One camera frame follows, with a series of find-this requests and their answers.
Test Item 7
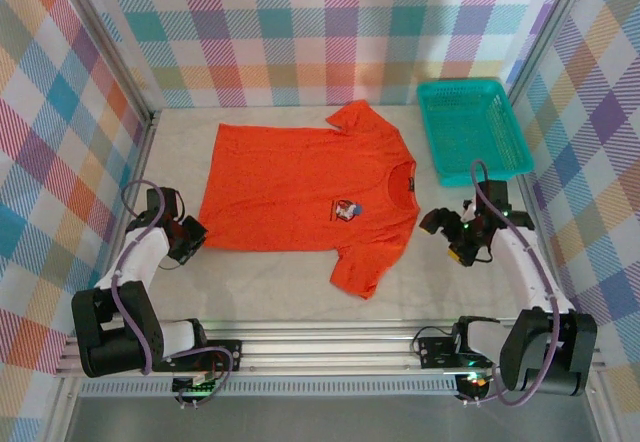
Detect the orange printed t-shirt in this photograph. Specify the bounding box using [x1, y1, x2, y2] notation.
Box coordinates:
[198, 100, 424, 302]

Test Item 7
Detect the teal plastic basket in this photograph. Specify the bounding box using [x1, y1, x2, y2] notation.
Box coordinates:
[416, 77, 535, 188]

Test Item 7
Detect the black controller board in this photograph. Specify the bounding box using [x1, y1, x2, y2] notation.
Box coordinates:
[171, 371, 224, 409]
[455, 371, 495, 404]

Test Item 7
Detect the pastel checked backdrop cloth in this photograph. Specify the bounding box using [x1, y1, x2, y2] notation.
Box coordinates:
[62, 0, 576, 111]
[509, 0, 640, 381]
[0, 0, 149, 442]

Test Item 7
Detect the aluminium side rail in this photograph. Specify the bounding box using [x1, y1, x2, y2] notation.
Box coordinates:
[514, 171, 576, 333]
[84, 109, 164, 338]

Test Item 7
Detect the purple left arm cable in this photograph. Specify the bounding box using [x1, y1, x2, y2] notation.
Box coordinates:
[112, 179, 236, 403]

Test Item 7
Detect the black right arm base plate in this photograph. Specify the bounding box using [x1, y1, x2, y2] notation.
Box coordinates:
[417, 334, 466, 369]

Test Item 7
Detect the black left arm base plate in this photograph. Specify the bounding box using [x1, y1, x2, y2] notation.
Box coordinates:
[159, 337, 244, 374]

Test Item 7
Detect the aluminium frame beam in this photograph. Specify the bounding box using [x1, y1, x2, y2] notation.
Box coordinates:
[53, 317, 609, 379]

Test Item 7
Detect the slotted grey cable duct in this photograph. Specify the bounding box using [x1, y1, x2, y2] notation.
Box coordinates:
[78, 379, 464, 398]

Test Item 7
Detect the aluminium frame post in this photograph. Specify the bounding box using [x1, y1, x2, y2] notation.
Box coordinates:
[502, 0, 599, 101]
[49, 0, 162, 123]

